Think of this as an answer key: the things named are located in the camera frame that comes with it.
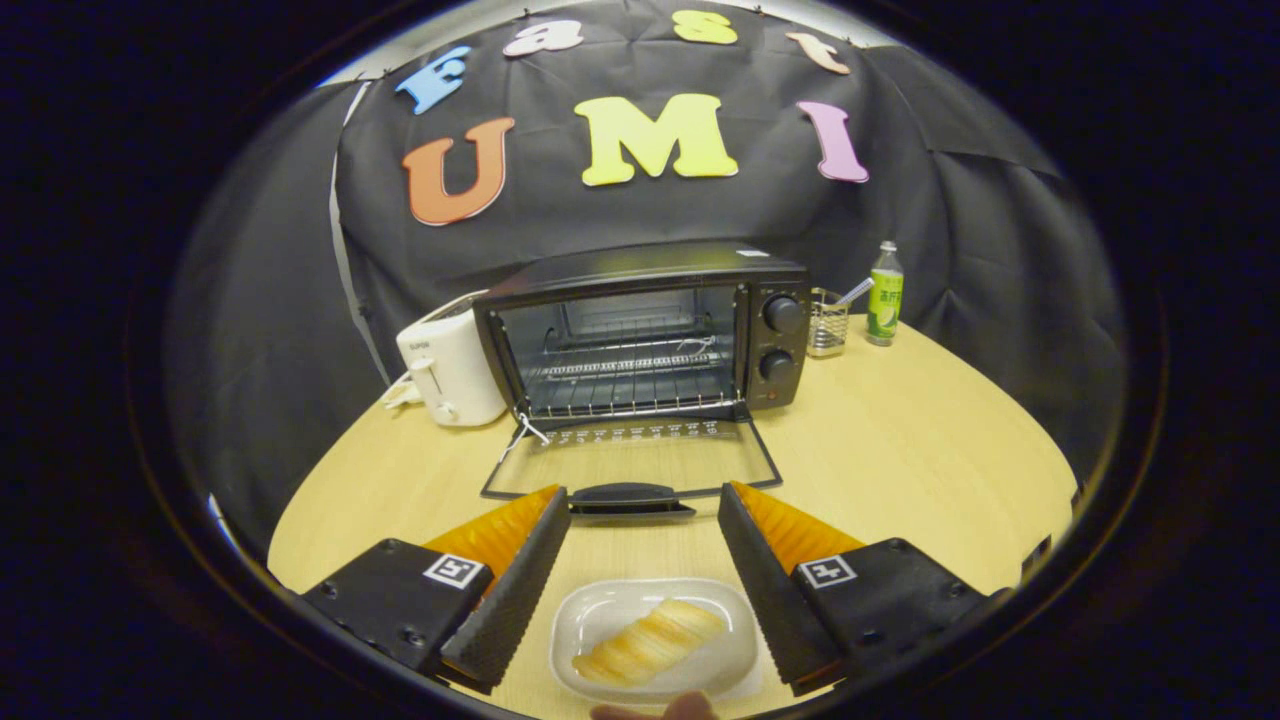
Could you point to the green drink bottle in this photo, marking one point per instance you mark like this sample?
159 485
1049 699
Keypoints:
885 300

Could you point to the white pop-up toaster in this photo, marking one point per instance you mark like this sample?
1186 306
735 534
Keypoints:
455 360

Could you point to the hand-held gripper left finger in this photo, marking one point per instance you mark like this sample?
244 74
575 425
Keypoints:
520 590

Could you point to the white rectangular plate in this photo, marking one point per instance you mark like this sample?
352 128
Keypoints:
600 610

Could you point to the golden bread roll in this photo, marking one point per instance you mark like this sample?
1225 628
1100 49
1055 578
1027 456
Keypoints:
650 640

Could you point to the white straw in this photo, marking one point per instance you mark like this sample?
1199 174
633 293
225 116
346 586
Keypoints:
855 292

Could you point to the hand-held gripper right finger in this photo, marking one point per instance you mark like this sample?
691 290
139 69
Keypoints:
765 590

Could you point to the black toaster oven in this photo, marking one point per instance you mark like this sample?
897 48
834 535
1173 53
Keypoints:
650 265

